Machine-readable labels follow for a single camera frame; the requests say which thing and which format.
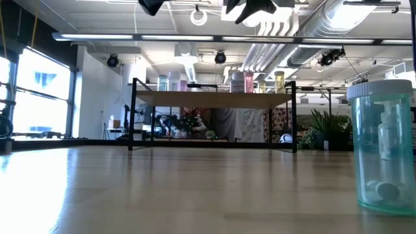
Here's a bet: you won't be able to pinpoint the pink medicine bottle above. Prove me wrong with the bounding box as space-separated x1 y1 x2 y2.
244 71 255 94

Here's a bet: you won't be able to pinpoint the yellow bottle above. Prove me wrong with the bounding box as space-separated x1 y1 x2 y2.
274 70 286 94

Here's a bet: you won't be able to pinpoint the large purple medicine bottle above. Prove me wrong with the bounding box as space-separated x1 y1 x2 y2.
168 70 181 92

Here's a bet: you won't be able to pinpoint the large teal plastic bottle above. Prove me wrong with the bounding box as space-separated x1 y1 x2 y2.
346 79 416 216

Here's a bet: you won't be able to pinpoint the pale green bottle on shelf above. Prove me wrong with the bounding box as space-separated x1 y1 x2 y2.
157 74 169 92

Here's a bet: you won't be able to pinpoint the white corrugated ducts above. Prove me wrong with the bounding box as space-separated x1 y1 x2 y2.
242 19 300 73

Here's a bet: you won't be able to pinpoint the long overhead light bar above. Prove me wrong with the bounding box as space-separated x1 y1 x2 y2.
51 31 413 46

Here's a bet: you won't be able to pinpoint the dark patterned hanging cloth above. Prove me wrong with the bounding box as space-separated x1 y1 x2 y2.
265 107 293 142

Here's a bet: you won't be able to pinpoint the white patterned hanging cloth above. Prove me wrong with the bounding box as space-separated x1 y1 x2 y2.
235 108 266 143

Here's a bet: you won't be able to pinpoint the grey hanging cloth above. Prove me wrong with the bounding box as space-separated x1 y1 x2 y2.
211 108 243 142

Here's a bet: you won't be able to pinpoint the person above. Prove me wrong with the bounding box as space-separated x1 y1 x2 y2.
180 109 211 136

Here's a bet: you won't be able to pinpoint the tripod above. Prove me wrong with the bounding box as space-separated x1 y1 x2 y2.
100 110 110 140

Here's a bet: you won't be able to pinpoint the green plant black pot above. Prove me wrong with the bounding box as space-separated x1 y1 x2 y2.
298 109 354 151

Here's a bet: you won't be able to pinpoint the large window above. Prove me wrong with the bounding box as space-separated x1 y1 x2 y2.
0 48 72 139

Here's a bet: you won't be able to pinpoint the black equipment with wheel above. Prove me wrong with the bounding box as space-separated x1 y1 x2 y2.
0 74 16 155

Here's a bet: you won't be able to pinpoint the white coiled cable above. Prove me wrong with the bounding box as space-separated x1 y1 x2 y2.
190 8 209 27

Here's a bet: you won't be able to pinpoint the white round duct vent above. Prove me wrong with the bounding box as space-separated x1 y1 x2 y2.
174 42 199 84

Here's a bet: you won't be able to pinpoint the silver air duct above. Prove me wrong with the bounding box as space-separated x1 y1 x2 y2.
285 0 378 68

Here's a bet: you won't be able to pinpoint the black frame wooden shelf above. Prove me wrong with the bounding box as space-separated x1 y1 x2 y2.
128 77 298 153

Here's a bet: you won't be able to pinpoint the black ceiling rail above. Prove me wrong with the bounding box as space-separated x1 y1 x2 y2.
343 0 401 14

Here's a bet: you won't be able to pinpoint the black metal frame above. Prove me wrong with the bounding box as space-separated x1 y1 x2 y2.
285 86 333 108

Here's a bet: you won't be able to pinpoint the yellow hanging strap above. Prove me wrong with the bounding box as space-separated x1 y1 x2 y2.
31 0 40 49
0 0 7 59

